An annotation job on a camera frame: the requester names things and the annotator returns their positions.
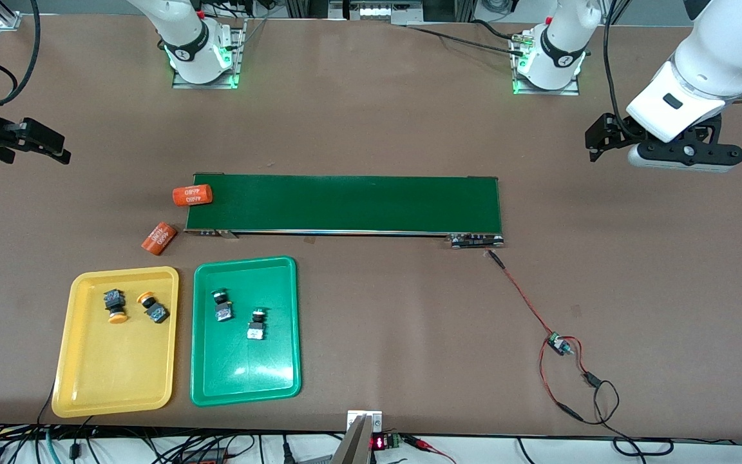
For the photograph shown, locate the orange cylinder white print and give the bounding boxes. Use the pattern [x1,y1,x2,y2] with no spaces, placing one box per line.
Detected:
[141,221,178,256]
[172,184,213,208]

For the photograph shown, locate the yellow push button switch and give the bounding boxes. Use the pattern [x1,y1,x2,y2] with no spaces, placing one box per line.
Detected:
[137,291,171,325]
[102,289,129,325]

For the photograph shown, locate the yellow plastic tray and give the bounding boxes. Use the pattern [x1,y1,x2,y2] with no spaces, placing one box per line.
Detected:
[51,266,180,418]

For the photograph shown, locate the equipment rack with lights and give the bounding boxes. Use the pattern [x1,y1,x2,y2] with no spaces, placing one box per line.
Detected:
[329,0,424,26]

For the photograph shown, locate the green conveyor belt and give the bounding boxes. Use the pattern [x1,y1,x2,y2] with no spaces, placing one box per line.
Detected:
[184,172,506,250]

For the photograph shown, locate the green plastic tray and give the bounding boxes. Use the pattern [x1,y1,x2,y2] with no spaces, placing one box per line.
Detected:
[189,256,302,408]

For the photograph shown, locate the red clip lead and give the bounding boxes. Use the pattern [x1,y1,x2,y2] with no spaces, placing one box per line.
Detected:
[403,435,457,464]

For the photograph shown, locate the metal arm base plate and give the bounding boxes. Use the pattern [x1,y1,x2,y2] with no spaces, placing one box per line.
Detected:
[511,32,581,96]
[173,18,246,90]

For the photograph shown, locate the red black twisted wire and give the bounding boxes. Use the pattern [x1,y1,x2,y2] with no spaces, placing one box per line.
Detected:
[488,249,604,424]

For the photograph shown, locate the black arm base cable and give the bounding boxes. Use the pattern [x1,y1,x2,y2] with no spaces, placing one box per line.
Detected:
[403,19,529,57]

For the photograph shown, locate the thin black power cable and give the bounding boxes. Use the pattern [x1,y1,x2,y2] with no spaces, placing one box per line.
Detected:
[593,379,676,456]

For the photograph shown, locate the tangled black floor cables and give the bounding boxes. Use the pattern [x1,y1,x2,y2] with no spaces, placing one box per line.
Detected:
[0,380,346,464]

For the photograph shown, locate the grey metal camera bracket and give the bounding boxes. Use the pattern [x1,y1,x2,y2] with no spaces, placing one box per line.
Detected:
[347,409,383,464]

